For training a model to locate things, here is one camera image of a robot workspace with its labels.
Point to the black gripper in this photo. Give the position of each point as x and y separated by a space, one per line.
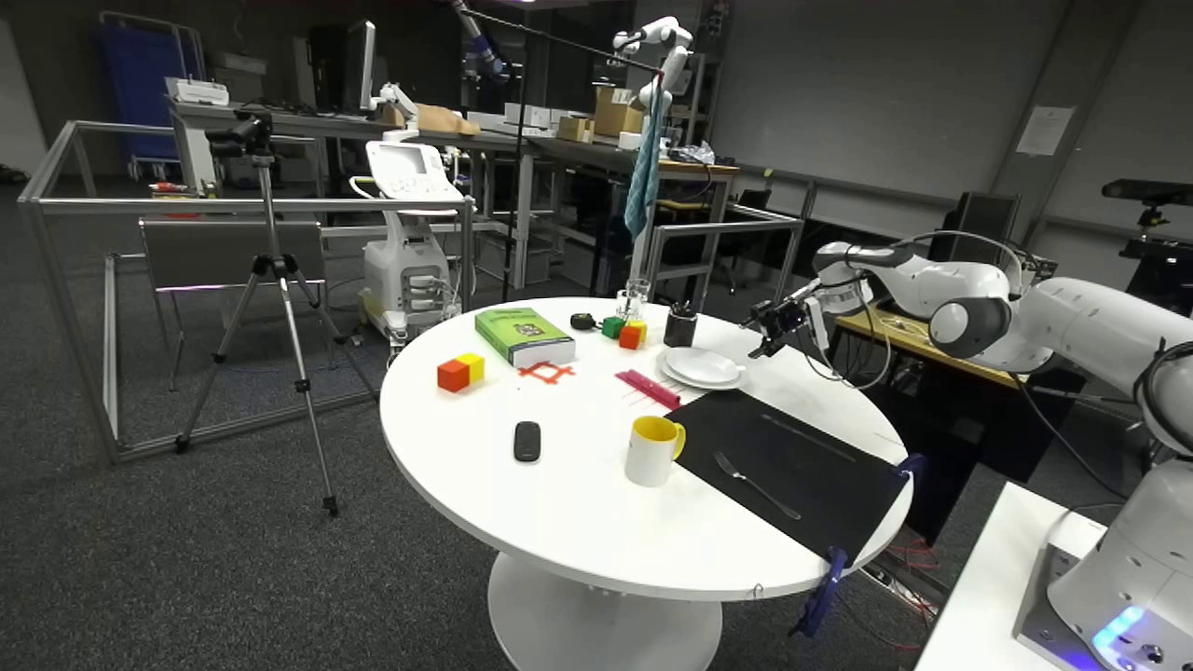
799 322

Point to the small white plate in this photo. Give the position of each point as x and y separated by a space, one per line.
701 363

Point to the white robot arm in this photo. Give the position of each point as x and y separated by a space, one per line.
1093 322

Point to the black pen cup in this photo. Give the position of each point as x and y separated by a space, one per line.
681 328

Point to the grey table knife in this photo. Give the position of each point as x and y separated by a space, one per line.
808 436

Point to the pink ruler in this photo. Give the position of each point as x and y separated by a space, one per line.
650 389

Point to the orange block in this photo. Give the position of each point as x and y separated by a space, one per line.
634 337

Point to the wooden desk top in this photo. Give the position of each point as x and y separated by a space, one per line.
906 337

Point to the green block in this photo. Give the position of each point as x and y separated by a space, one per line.
612 324

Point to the silver fork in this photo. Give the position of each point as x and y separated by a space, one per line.
760 486

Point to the grey workbench table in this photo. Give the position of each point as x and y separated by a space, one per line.
696 168

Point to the white mug yellow inside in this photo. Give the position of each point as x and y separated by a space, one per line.
648 460

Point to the small black puck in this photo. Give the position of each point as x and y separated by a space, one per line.
583 322

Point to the black placemat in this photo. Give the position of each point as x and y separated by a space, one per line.
858 496

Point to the teal hanging cloth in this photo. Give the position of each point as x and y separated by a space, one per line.
642 173

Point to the blue clamp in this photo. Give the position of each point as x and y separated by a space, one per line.
821 600
910 471

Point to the green book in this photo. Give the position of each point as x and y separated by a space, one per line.
525 332

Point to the black computer monitor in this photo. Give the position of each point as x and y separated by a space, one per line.
991 211

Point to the cardboard box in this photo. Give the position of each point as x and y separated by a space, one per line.
443 120
576 128
619 118

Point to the black computer mouse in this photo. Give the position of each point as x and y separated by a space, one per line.
529 442

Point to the yellow cube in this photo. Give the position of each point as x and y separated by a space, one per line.
474 363

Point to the small white background robot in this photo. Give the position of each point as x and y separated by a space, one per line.
664 36

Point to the red cube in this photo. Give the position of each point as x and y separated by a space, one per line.
452 376

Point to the white paper sheet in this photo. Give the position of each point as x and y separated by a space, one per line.
1046 133

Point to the white robot mounting table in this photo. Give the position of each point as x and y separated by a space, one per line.
982 599

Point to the white mobile machine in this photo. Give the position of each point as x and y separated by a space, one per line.
412 282

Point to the black tripod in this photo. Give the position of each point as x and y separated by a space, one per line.
265 207

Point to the blue panel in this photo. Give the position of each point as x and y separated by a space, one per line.
143 77

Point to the grey metal railing frame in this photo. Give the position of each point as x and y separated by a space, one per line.
123 199
722 225

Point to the red plastic frame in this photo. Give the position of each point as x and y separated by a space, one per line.
529 369

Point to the white table pedestal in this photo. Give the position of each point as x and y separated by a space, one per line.
597 619

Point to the black stereo camera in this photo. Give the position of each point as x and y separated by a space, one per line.
1149 193

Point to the black camera on tripod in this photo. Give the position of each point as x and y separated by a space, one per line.
250 133

